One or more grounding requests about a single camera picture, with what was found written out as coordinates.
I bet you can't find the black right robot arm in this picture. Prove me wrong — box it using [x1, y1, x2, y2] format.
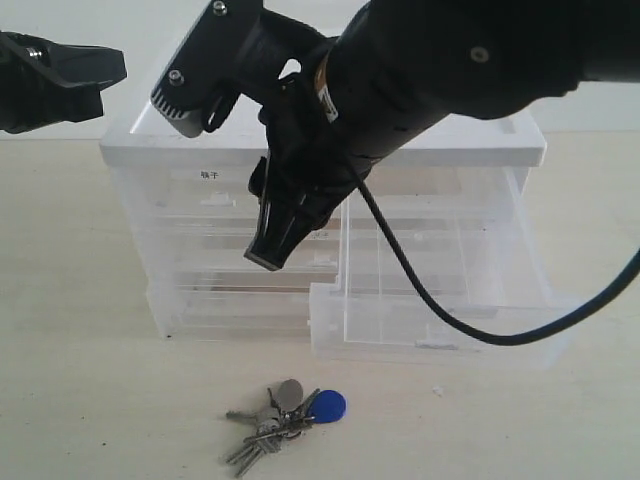
[245, 1, 639, 271]

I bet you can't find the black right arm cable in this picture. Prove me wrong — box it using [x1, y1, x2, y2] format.
[344, 149, 640, 347]

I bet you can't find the clear plastic storage box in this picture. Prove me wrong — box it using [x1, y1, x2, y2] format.
[139, 217, 341, 292]
[146, 283, 310, 343]

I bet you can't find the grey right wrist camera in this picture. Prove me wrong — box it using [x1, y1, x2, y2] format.
[150, 1, 263, 138]

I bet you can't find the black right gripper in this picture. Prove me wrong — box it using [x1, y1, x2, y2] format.
[234, 4, 370, 271]

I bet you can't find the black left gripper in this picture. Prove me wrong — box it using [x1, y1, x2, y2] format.
[1, 31, 127, 134]

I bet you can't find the key bunch with blue fob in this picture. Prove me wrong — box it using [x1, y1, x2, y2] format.
[225, 379, 347, 479]

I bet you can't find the white translucent drawer cabinet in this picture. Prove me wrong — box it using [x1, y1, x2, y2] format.
[100, 98, 545, 327]

